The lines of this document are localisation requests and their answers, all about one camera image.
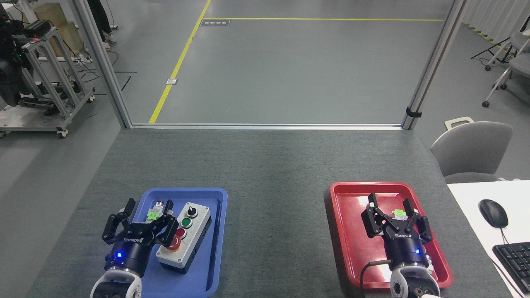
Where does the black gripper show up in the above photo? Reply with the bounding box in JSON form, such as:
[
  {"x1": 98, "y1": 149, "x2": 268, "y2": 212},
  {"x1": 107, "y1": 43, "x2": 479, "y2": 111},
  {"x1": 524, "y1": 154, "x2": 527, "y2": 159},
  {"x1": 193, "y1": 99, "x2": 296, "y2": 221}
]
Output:
[
  {"x1": 102, "y1": 198, "x2": 180, "y2": 278},
  {"x1": 361, "y1": 193, "x2": 434, "y2": 272}
]

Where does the grey three-button control box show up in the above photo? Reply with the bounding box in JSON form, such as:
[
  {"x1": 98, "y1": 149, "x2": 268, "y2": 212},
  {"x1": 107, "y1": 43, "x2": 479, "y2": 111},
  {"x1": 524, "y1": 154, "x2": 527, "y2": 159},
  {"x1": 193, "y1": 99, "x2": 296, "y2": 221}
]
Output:
[{"x1": 156, "y1": 202, "x2": 213, "y2": 275}]

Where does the small red-capped push button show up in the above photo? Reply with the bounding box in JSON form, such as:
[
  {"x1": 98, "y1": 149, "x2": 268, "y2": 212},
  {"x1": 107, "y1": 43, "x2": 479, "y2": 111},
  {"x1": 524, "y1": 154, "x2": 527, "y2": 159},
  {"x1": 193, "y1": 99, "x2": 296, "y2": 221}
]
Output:
[{"x1": 145, "y1": 200, "x2": 166, "y2": 224}]

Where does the cardboard box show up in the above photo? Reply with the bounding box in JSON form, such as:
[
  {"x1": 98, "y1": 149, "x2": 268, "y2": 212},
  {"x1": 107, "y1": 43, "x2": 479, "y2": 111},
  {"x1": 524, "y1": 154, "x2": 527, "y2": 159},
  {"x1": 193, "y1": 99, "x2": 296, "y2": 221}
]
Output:
[{"x1": 32, "y1": 3, "x2": 84, "y2": 57}]

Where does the red plastic tray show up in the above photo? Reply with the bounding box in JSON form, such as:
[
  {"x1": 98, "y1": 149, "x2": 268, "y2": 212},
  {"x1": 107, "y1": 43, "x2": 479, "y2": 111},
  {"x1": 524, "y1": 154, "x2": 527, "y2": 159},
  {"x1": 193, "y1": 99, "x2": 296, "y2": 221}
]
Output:
[{"x1": 330, "y1": 181, "x2": 454, "y2": 290}]

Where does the white desk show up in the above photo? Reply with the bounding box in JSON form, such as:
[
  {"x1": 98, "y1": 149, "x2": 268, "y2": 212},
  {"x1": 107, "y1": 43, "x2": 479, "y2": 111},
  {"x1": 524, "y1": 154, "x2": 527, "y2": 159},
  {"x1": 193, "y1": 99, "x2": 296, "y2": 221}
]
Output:
[{"x1": 446, "y1": 180, "x2": 530, "y2": 298}]

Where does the blue plastic tray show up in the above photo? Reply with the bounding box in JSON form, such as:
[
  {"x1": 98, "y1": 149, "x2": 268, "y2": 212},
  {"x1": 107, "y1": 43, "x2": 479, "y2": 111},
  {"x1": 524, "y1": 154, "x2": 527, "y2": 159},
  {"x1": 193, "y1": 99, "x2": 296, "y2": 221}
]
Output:
[{"x1": 108, "y1": 187, "x2": 228, "y2": 298}]

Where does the black computer mouse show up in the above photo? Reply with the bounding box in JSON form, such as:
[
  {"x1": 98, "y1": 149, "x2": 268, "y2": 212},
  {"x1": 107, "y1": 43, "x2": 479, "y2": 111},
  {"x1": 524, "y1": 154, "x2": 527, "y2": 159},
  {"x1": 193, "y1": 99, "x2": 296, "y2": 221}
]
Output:
[{"x1": 479, "y1": 199, "x2": 509, "y2": 228}]

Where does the grey office chair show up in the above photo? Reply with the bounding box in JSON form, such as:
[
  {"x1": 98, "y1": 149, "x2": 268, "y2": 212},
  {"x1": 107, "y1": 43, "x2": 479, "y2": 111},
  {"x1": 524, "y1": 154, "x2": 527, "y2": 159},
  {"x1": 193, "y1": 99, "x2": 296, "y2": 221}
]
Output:
[{"x1": 430, "y1": 117, "x2": 514, "y2": 183}]

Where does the black keyboard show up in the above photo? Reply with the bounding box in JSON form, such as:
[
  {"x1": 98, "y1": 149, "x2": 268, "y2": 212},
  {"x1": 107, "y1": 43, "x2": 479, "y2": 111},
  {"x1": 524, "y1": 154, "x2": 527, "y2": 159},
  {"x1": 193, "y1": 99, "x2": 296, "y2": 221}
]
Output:
[{"x1": 492, "y1": 242, "x2": 530, "y2": 295}]

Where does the black machine on cart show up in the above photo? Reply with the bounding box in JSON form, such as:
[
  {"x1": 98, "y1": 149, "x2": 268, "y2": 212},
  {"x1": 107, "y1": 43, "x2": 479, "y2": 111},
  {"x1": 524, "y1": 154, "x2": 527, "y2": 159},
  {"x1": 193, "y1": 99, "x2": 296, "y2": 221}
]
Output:
[{"x1": 0, "y1": 12, "x2": 52, "y2": 107}]

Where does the grey chair on wheels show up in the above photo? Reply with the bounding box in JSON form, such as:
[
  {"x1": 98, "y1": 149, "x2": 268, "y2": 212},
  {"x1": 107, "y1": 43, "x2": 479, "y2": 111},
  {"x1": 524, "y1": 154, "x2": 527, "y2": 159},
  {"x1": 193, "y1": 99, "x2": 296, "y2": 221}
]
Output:
[{"x1": 482, "y1": 31, "x2": 530, "y2": 108}]

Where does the person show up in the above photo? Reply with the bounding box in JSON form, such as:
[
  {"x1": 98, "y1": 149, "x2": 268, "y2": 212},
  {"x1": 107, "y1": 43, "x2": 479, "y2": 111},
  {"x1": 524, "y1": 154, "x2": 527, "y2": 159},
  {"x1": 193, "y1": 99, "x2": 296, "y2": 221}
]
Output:
[{"x1": 86, "y1": 0, "x2": 117, "y2": 52}]

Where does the white curtain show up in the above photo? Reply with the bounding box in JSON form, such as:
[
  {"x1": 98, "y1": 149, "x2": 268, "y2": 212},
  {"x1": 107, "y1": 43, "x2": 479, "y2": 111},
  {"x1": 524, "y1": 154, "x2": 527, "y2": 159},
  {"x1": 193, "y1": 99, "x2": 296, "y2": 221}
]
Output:
[{"x1": 461, "y1": 0, "x2": 530, "y2": 51}]

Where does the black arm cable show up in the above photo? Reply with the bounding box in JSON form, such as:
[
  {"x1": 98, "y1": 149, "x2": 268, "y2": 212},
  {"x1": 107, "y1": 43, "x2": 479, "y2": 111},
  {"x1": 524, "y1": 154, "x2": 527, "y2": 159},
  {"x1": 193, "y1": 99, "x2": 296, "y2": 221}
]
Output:
[{"x1": 360, "y1": 260, "x2": 392, "y2": 298}]

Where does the silver table edge rail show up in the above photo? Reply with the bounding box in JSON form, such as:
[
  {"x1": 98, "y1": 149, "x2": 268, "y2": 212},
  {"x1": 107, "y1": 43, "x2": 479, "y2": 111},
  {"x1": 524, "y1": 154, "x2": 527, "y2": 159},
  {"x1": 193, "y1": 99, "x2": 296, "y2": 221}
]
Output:
[{"x1": 131, "y1": 123, "x2": 405, "y2": 131}]

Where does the aluminium frame cart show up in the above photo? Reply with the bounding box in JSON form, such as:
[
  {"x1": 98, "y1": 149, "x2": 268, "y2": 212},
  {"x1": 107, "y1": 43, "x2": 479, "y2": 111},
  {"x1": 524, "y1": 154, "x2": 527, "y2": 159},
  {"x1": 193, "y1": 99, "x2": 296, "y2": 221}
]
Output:
[{"x1": 0, "y1": 26, "x2": 96, "y2": 139}]

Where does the silver frame post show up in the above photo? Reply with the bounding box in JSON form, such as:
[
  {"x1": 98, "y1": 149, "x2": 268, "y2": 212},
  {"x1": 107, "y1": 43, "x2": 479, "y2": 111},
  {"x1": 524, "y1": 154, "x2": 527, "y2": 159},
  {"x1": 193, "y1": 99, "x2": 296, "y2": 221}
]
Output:
[
  {"x1": 74, "y1": 0, "x2": 133, "y2": 129},
  {"x1": 401, "y1": 0, "x2": 468, "y2": 130}
]

